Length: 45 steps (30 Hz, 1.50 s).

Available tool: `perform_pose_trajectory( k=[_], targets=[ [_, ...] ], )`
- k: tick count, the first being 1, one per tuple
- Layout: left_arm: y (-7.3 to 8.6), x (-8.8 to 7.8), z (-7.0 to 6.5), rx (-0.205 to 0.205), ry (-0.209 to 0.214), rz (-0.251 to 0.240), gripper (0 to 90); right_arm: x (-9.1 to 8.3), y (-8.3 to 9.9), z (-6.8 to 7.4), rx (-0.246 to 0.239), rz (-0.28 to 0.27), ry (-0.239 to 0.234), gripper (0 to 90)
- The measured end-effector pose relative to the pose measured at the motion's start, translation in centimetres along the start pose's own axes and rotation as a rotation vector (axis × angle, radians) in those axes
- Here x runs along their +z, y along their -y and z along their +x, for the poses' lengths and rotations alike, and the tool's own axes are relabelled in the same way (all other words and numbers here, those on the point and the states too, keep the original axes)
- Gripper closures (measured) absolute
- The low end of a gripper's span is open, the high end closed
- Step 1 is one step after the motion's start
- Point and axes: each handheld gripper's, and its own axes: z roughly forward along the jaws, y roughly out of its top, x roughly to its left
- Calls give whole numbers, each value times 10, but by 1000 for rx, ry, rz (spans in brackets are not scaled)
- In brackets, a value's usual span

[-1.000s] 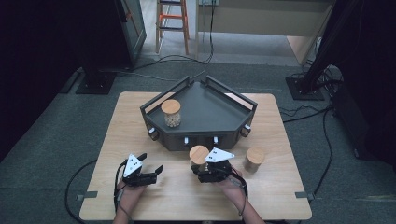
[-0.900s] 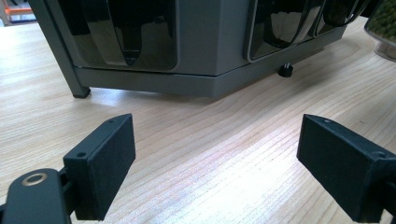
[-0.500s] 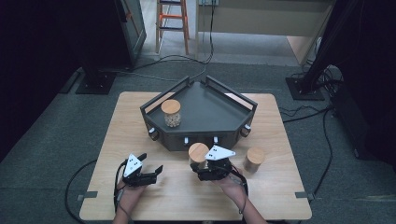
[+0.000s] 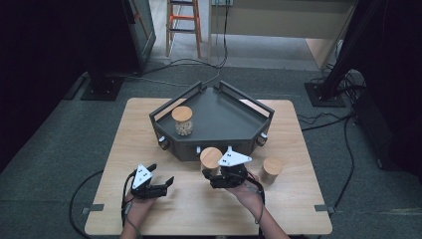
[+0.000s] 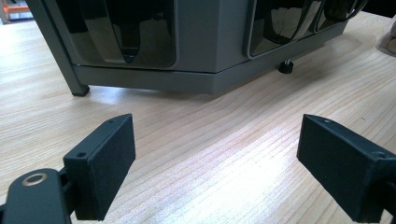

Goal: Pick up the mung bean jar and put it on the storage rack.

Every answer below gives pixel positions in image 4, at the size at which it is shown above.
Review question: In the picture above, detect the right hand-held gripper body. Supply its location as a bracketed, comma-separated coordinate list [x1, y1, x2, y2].
[212, 149, 253, 190]

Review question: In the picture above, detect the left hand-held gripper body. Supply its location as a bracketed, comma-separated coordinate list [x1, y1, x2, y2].
[130, 163, 167, 200]

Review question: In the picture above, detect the glass jar of green beans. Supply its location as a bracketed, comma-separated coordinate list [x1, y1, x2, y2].
[199, 146, 224, 177]

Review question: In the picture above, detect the glass jar with wooden lid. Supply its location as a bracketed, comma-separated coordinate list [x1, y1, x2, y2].
[259, 156, 284, 185]

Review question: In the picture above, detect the dark metal corner rack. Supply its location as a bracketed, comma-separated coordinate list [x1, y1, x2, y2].
[148, 80, 276, 162]

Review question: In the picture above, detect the glass jar of white beans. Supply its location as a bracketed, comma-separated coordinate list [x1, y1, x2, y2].
[170, 106, 194, 137]

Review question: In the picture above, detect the person's left hand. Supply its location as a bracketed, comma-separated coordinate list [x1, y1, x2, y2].
[122, 193, 157, 227]

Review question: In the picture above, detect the person's right hand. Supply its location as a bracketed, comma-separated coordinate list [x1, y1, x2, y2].
[225, 177, 266, 218]

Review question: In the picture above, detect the grey tape piece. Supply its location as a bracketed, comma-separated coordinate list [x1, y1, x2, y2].
[314, 204, 336, 214]
[81, 203, 106, 215]

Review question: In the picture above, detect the black stand base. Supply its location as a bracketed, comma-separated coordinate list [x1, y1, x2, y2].
[80, 75, 125, 102]

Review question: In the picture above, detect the black stand with base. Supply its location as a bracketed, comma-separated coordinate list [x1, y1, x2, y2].
[304, 0, 387, 109]

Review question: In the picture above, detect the dark framed panel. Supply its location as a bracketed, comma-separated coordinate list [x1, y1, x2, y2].
[120, 0, 157, 73]

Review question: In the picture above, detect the wooden step ladder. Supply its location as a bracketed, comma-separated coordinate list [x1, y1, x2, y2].
[164, 0, 204, 60]

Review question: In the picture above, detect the dark box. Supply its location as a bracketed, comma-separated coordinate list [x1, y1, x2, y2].
[352, 91, 401, 171]

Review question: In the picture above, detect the white desk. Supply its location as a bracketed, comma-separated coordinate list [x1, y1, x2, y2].
[207, 0, 358, 71]

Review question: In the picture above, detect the left hand-held gripper cable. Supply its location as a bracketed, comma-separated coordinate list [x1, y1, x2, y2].
[119, 170, 143, 239]

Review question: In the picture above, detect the hand-held gripper cable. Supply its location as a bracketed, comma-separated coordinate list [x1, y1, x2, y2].
[246, 172, 267, 239]
[119, 170, 143, 239]

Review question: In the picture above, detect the right hand-held gripper cable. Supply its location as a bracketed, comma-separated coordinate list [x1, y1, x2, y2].
[246, 172, 267, 239]

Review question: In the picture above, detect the long black floor cable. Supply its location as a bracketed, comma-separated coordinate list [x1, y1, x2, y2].
[297, 112, 356, 209]

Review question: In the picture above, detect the black hanging cable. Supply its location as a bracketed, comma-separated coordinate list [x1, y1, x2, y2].
[137, 0, 231, 78]

